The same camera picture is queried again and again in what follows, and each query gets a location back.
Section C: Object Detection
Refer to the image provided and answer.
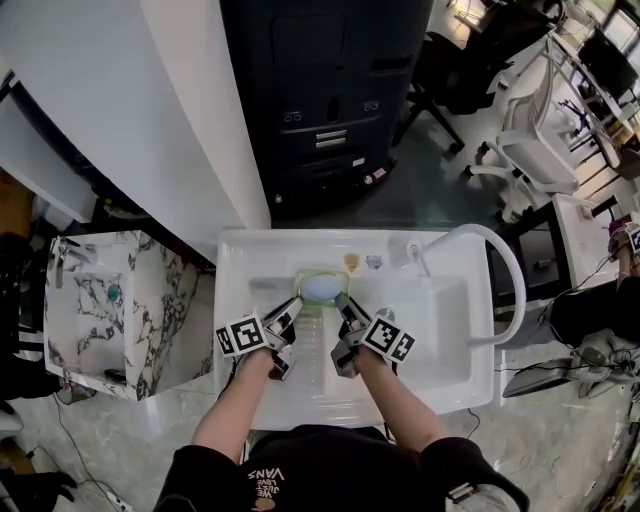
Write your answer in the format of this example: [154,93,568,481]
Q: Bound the white ceramic sink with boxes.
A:
[214,227,496,431]

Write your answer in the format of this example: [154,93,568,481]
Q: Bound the person's black t-shirt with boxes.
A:
[152,424,531,512]

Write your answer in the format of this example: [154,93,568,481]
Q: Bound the grey shell chair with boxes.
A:
[502,357,584,400]

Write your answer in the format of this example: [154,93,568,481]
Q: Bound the white table with black frame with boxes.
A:
[487,192,631,306]

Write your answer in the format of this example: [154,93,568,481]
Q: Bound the white office chair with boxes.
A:
[464,49,581,224]

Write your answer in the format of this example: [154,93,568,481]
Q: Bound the black metal rack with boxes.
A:
[0,229,61,401]

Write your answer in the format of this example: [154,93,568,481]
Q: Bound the light green soap dish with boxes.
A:
[293,268,351,306]

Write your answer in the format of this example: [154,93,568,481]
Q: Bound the black monitor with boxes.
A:
[578,28,640,104]

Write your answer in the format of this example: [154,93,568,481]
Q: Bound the chrome faucet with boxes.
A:
[49,237,99,289]

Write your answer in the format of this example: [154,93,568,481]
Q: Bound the clear plastic cup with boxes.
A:
[387,234,412,267]

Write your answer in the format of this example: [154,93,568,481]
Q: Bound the white office desk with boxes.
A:
[547,27,640,169]

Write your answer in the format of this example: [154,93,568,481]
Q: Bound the person's left forearm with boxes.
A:
[192,349,276,466]

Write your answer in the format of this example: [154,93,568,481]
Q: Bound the marble pattern sink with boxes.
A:
[43,229,216,402]

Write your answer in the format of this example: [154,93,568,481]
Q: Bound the dark blue office copier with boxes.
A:
[219,0,434,221]

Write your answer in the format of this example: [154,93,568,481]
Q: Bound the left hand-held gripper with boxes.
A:
[215,296,306,382]

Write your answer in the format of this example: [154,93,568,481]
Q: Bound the black office chair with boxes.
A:
[394,0,551,156]

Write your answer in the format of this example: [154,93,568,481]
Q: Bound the white arched faucet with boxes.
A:
[407,223,527,347]

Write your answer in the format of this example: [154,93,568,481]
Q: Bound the person's right forearm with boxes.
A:
[357,347,449,451]

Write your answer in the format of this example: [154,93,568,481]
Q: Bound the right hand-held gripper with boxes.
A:
[330,293,416,379]

